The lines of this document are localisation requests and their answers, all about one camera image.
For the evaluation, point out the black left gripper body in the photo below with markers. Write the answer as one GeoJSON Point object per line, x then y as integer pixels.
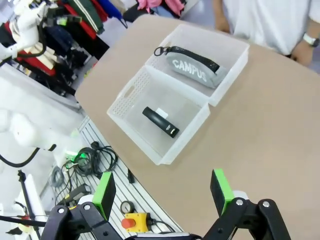
{"type": "Point", "coordinates": [52, 18]}

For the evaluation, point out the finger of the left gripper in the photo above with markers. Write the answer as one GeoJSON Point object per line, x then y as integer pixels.
{"type": "Point", "coordinates": [71, 19]}

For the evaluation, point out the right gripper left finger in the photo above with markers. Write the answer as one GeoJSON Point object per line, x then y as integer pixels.
{"type": "Point", "coordinates": [105, 195]}

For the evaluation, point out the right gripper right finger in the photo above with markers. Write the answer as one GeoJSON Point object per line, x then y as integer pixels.
{"type": "Point", "coordinates": [221, 192]}

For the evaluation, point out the black stapler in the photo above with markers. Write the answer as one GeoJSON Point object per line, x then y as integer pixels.
{"type": "Point", "coordinates": [160, 122]}

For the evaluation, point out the grey CAMPUS pencil pouch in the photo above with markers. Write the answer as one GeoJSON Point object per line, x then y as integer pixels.
{"type": "Point", "coordinates": [192, 68]}

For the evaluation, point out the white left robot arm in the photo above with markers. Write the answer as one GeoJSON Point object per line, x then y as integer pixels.
{"type": "Point", "coordinates": [27, 25]}

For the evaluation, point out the person's left forearm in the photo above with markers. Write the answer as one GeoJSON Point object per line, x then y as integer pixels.
{"type": "Point", "coordinates": [315, 27]}

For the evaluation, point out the person's right forearm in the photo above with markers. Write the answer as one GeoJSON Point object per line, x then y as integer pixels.
{"type": "Point", "coordinates": [219, 8]}

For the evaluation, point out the person's right hand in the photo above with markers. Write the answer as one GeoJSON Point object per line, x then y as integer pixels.
{"type": "Point", "coordinates": [222, 25]}

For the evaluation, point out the person's left hand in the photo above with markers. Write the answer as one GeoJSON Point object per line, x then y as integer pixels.
{"type": "Point", "coordinates": [302, 53]}

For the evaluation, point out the dark green striped jacket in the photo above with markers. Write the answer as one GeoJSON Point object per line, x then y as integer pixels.
{"type": "Point", "coordinates": [86, 15]}

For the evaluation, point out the navy garment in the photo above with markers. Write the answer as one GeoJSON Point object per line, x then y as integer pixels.
{"type": "Point", "coordinates": [58, 37]}

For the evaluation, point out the black power adapter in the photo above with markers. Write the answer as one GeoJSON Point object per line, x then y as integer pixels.
{"type": "Point", "coordinates": [78, 191]}

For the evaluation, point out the bright blue fabric item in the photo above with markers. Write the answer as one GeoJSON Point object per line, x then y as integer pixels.
{"type": "Point", "coordinates": [110, 8]}

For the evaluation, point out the yellow emergency stop button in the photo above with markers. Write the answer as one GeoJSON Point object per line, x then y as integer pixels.
{"type": "Point", "coordinates": [137, 221]}

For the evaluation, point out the white perforated plastic basket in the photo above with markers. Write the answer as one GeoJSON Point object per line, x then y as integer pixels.
{"type": "Point", "coordinates": [232, 62]}
{"type": "Point", "coordinates": [150, 142]}

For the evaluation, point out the black stand with red clamp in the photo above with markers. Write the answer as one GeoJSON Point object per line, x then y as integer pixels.
{"type": "Point", "coordinates": [25, 190]}

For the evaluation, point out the pink garment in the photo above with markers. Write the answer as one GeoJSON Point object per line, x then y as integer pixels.
{"type": "Point", "coordinates": [172, 6]}

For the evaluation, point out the white wrist watch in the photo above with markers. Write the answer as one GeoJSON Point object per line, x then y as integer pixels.
{"type": "Point", "coordinates": [311, 40]}

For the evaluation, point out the person in white hoodie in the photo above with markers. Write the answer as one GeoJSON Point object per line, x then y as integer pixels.
{"type": "Point", "coordinates": [262, 20]}

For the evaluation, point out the aluminium slotted rail platform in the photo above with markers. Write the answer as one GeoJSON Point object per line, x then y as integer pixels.
{"type": "Point", "coordinates": [120, 190]}

